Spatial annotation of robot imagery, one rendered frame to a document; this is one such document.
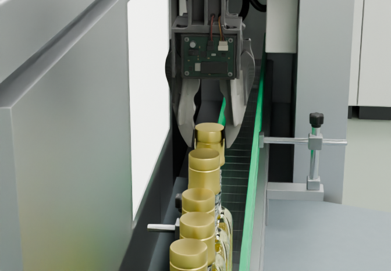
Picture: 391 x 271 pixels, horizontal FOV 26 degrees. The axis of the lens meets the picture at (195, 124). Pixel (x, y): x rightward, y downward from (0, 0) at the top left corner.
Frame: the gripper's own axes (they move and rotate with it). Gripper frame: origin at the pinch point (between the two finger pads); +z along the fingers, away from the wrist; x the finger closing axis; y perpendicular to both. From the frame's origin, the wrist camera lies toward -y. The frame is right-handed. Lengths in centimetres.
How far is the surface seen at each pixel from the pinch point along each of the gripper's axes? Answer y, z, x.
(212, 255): 18.2, 5.9, 1.5
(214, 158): 6.9, 0.3, 1.0
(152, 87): -37.0, 5.9, -11.5
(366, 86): -356, 99, 62
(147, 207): -47, 31, -14
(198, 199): 12.9, 2.4, -0.2
